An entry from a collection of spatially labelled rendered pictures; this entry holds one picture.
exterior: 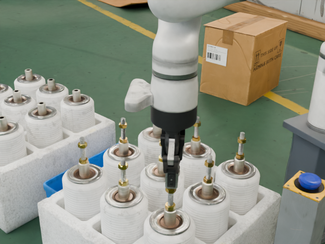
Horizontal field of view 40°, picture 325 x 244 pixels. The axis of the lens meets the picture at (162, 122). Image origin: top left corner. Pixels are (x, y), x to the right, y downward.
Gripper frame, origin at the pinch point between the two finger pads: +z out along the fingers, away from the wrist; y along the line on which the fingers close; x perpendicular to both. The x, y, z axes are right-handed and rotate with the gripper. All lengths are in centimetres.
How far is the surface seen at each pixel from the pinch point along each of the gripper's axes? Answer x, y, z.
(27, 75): 49, 64, 9
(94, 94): 40, 110, 35
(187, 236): -3.2, -3.0, 10.5
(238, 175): -13.4, 16.4, 9.9
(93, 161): 24, 41, 25
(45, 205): 27.8, 11.3, 17.1
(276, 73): -40, 128, 29
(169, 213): 0.1, -1.1, 7.3
